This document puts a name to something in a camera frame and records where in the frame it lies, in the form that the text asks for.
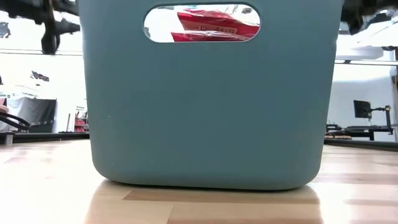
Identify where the red popcorn bag clear wrap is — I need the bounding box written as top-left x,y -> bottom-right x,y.
176,8 -> 261,37

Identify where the blue-grey plastic basket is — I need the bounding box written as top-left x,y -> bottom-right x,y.
77,0 -> 345,191

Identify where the red background item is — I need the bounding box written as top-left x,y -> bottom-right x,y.
74,117 -> 90,133

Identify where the black cloth-covered stand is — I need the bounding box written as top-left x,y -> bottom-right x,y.
7,97 -> 58,134

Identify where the black background desk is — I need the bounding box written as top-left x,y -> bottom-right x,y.
325,124 -> 395,141

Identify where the black computer monitor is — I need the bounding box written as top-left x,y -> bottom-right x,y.
353,100 -> 373,119

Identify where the small metal post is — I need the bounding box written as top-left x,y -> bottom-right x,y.
4,130 -> 16,146

